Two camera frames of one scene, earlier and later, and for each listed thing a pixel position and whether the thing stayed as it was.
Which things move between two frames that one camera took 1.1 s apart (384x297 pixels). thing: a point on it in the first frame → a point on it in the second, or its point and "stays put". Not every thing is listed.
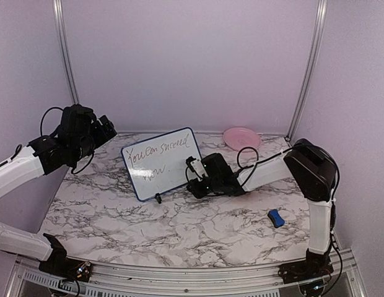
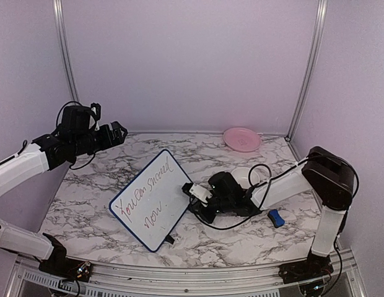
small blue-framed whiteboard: [157, 165] → [148, 201]
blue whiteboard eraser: [276, 219] stays put
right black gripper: [197, 192] → [209, 218]
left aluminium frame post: [66, 50] stays put
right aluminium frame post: [322, 6] stays put
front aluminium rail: [25, 278] stays put
